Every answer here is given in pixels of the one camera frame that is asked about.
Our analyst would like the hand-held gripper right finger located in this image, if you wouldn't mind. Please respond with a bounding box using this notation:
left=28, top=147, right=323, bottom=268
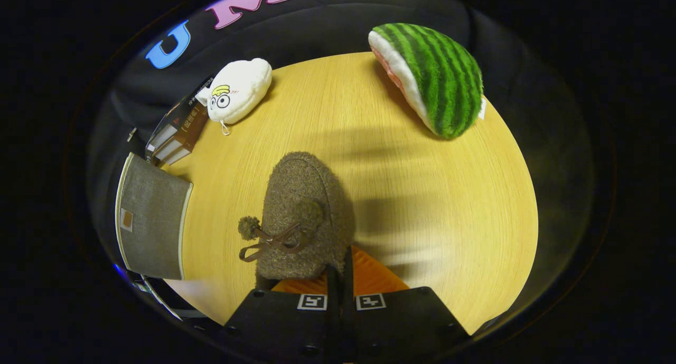
left=342, top=246, right=471, bottom=364

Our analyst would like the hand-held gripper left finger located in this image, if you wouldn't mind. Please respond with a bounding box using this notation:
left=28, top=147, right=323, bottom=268
left=224, top=266, right=342, bottom=364

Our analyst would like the brown fuzzy shoe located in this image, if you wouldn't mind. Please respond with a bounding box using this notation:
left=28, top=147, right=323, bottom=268
left=238, top=152, right=356, bottom=280

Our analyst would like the grey fabric storage box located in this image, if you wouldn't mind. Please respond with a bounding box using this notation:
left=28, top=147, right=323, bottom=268
left=115, top=153, right=194, bottom=281

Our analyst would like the brown cover book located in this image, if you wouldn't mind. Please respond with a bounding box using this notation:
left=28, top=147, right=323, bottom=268
left=156, top=102, right=210, bottom=167

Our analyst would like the dark cover book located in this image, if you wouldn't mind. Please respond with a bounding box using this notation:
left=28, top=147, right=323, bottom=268
left=145, top=76, right=215, bottom=153

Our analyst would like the white cartoon-face plush toy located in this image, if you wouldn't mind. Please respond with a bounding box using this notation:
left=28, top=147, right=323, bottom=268
left=195, top=58, right=274, bottom=136

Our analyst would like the watermelon slice plush toy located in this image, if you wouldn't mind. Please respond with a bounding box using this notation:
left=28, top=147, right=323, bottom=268
left=368, top=23, right=487, bottom=141

